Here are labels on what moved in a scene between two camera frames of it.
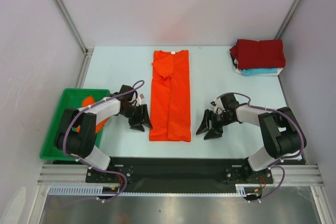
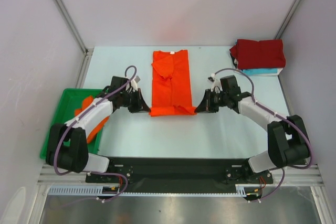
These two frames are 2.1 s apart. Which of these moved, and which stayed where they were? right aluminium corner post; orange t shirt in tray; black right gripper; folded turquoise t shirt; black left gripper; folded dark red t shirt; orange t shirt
Moved: orange t shirt; black left gripper; black right gripper
Stayed: right aluminium corner post; orange t shirt in tray; folded turquoise t shirt; folded dark red t shirt
